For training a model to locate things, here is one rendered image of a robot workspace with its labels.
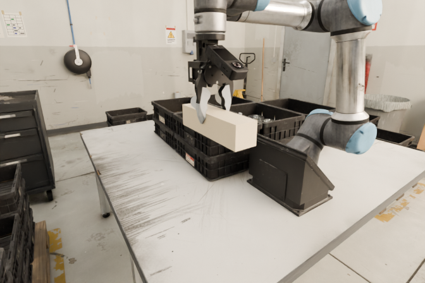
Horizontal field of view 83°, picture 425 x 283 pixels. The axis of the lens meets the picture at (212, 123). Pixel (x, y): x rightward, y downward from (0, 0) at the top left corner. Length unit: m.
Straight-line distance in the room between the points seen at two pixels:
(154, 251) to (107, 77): 3.79
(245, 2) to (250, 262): 0.67
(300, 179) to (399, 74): 3.23
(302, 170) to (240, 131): 0.41
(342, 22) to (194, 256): 0.82
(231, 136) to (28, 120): 1.97
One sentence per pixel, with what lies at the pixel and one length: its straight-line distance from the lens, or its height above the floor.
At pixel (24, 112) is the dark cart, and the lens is 2.29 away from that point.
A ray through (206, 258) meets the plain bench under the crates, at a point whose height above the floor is 0.70.
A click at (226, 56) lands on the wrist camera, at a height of 1.25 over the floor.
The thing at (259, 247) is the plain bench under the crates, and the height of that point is 0.70.
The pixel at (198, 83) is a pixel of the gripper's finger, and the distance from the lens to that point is 0.56.
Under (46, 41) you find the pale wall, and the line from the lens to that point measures 4.29.
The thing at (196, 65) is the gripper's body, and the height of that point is 1.22.
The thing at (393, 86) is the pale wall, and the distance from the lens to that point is 4.01.
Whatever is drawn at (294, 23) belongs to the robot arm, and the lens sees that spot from 0.91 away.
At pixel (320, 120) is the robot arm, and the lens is 1.01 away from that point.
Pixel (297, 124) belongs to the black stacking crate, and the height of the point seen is 0.88.
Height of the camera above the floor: 1.26
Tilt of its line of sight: 17 degrees down
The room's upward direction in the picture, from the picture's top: straight up
